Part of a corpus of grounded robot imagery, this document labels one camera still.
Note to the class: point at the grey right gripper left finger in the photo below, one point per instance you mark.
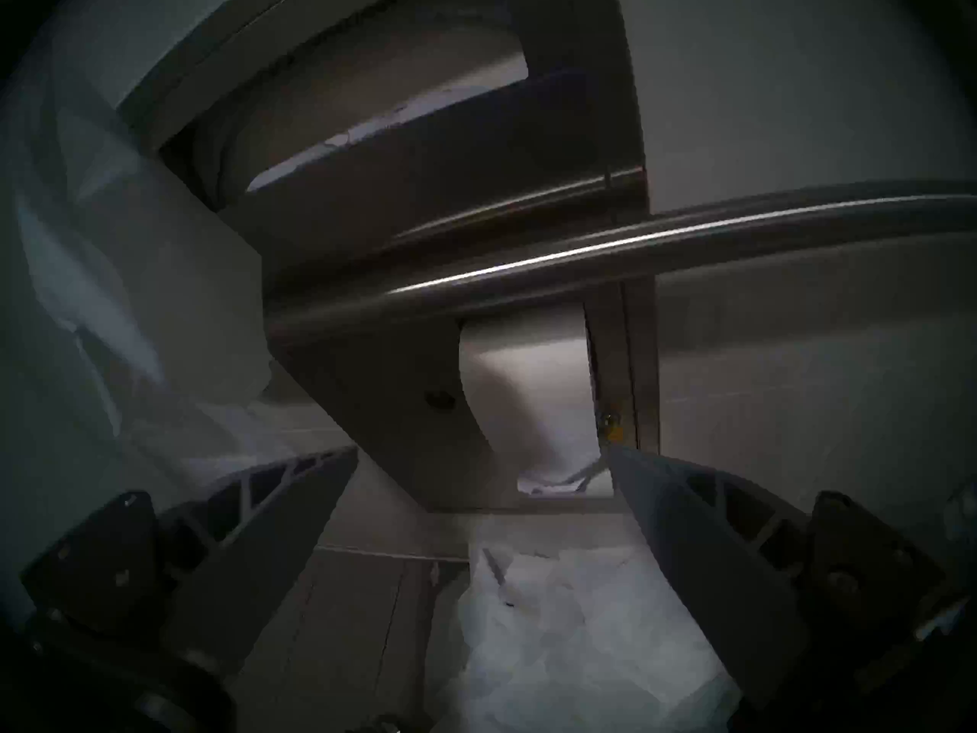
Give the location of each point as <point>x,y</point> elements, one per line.
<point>252,556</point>

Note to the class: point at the round dispenser lock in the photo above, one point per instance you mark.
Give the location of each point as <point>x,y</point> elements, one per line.
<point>440,400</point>

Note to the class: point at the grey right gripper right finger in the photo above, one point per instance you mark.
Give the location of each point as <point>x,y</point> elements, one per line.
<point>710,571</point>

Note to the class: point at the long steel grab bar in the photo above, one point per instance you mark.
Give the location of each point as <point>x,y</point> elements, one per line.
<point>687,243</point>

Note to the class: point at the stainless steel wall dispenser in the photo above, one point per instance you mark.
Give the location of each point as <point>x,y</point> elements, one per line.
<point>382,434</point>

